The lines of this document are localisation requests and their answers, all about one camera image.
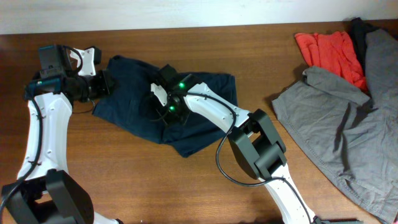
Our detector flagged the navy blue shorts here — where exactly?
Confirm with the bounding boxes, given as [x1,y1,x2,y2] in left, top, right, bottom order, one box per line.
[92,55,224,157]

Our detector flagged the black garment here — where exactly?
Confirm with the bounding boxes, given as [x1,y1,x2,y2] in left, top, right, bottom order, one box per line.
[349,17,379,70]

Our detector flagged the grey shorts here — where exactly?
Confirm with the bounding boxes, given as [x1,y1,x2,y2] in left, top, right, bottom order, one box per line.
[272,29,397,223]

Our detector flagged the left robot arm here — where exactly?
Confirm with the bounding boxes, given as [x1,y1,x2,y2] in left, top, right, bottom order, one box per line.
[1,45,121,224]

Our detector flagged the red orange garment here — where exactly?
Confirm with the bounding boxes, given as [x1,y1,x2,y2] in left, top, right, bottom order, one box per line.
[294,31,368,93]

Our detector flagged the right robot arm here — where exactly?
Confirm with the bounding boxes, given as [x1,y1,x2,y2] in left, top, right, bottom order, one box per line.
[150,65,321,223]

